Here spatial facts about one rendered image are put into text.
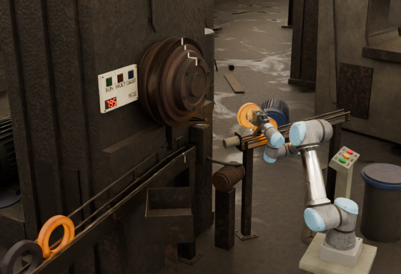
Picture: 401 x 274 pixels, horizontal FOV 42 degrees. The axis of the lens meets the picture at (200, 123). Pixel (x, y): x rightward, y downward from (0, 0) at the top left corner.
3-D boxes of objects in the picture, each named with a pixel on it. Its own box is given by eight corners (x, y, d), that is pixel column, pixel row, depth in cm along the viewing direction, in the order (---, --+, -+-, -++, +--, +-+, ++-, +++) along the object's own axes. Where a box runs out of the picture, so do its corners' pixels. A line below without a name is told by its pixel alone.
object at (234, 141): (222, 146, 315) (221, 137, 313) (236, 142, 318) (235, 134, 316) (227, 150, 310) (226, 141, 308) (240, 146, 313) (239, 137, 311)
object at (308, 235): (298, 241, 332) (304, 166, 314) (305, 233, 341) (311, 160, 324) (317, 246, 326) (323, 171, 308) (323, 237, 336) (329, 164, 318)
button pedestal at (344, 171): (318, 249, 323) (326, 158, 302) (331, 231, 343) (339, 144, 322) (344, 256, 315) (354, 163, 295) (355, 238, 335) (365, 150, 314)
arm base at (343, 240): (359, 239, 266) (362, 222, 262) (350, 254, 254) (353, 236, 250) (331, 230, 273) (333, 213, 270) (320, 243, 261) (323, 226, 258)
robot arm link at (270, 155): (283, 162, 297) (287, 146, 291) (266, 164, 293) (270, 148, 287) (277, 154, 303) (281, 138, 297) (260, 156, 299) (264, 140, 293)
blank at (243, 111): (235, 105, 309) (238, 107, 306) (258, 99, 314) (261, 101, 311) (237, 129, 314) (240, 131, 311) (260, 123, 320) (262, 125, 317)
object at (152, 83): (147, 136, 264) (143, 44, 248) (196, 111, 302) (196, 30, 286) (157, 138, 261) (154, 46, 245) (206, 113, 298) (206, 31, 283)
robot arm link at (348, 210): (360, 228, 257) (364, 205, 252) (338, 233, 252) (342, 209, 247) (345, 216, 267) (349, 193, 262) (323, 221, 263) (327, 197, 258)
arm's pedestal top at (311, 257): (376, 253, 274) (377, 246, 272) (363, 287, 247) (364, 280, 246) (317, 237, 288) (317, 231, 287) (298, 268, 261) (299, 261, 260)
